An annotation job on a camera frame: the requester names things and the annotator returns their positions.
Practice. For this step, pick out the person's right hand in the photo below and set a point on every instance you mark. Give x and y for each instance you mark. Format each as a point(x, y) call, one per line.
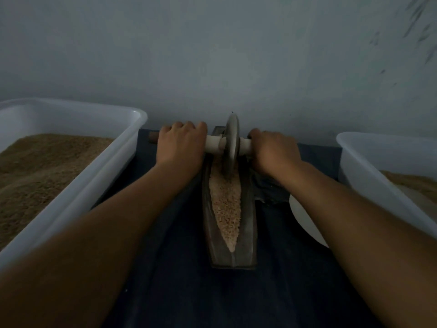
point(274, 152)

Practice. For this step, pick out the person's left hand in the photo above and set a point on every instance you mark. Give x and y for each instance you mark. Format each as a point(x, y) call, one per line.
point(181, 143)

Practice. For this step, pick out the boat-shaped metal grinding trough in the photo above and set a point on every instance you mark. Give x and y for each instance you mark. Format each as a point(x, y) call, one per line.
point(242, 256)

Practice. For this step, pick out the large brown grain heap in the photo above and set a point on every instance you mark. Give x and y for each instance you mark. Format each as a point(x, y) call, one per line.
point(415, 184)
point(34, 177)

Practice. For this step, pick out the person's left forearm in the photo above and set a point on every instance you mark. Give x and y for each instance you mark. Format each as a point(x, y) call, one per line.
point(75, 259)

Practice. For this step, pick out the person's right forearm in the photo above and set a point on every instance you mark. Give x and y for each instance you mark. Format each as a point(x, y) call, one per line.
point(372, 252)

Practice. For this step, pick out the white round plate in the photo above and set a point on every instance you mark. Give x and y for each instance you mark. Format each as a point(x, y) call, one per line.
point(306, 218)

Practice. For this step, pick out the white plastic tub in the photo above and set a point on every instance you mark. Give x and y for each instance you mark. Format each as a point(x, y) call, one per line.
point(102, 174)
point(382, 191)

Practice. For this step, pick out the dark blue table cloth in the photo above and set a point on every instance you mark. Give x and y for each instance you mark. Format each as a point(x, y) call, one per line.
point(171, 300)

